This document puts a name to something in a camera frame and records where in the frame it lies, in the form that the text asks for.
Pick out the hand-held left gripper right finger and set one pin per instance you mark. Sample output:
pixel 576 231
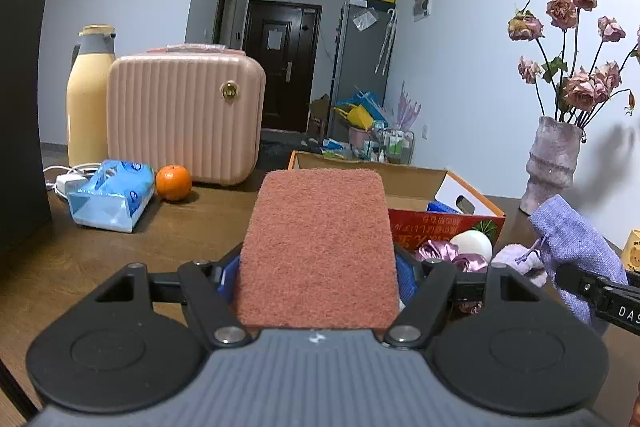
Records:
pixel 407 279

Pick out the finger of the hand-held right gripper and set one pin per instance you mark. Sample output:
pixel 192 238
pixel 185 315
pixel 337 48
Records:
pixel 585 282

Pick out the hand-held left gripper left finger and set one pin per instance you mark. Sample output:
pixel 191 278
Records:
pixel 227 279

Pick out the purple satin scrunchie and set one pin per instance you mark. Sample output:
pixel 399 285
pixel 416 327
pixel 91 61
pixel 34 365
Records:
pixel 445 254

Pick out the small blue tissue packet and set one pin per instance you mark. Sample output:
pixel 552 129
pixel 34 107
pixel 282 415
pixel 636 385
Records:
pixel 442 208

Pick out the brown pink sponge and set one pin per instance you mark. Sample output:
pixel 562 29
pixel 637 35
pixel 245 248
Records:
pixel 315 252

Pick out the orange cardboard box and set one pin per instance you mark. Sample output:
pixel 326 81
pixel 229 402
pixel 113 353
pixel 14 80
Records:
pixel 425 187

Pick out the yellow bear mug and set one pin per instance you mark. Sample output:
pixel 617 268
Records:
pixel 632 252

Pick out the lilac fluffy plush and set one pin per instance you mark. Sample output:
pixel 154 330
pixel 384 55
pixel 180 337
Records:
pixel 515 259

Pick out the white egg-shaped ball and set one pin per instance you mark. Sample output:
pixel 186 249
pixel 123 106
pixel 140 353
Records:
pixel 472 244

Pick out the orange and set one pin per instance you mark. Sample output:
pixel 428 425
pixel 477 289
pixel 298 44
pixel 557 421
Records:
pixel 173 183

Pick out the grey ceramic vase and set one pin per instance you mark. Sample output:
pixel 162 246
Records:
pixel 552 167

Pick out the large blue tissue pack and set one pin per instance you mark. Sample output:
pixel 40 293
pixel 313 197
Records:
pixel 110 197

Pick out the dark doormat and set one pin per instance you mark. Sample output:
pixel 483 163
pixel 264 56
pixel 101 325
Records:
pixel 285 144

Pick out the pink ribbed suitcase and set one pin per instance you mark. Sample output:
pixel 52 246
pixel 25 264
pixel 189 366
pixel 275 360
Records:
pixel 185 117

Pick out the pile of blue yellow bags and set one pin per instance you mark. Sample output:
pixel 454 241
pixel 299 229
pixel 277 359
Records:
pixel 360 112

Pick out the brown cardboard carton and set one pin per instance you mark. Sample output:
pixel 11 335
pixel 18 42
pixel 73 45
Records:
pixel 319 117

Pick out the bunch of dried roses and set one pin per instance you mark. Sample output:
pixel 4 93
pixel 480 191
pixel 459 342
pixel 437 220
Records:
pixel 582 89

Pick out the dark entrance door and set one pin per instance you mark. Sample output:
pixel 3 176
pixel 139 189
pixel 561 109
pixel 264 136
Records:
pixel 280 72

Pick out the grey refrigerator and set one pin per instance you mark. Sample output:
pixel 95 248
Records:
pixel 357 67

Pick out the yellow thermos jug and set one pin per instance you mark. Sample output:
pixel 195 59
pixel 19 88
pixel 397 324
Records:
pixel 87 107

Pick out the folded umbrella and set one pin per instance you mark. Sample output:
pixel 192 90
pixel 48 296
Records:
pixel 386 42

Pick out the black monitor edge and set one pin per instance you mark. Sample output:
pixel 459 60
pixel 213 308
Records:
pixel 22 117

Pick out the purple wall decoration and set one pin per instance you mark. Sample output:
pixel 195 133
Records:
pixel 410 107

